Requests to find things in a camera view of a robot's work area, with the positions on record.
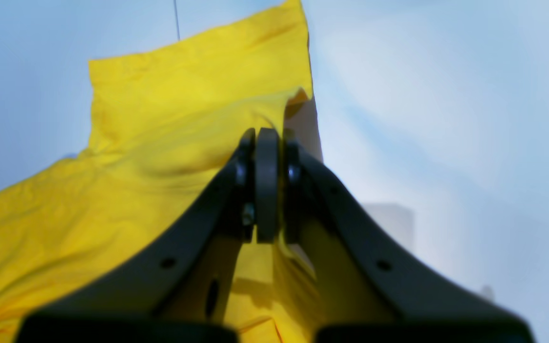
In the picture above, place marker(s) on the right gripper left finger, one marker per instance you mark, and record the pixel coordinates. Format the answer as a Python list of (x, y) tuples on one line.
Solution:
[(176, 289)]

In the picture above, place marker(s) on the yellow t-shirt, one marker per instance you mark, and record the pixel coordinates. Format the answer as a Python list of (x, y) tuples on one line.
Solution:
[(163, 123)]

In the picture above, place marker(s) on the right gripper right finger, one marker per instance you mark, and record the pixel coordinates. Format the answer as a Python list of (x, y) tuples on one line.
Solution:
[(374, 290)]

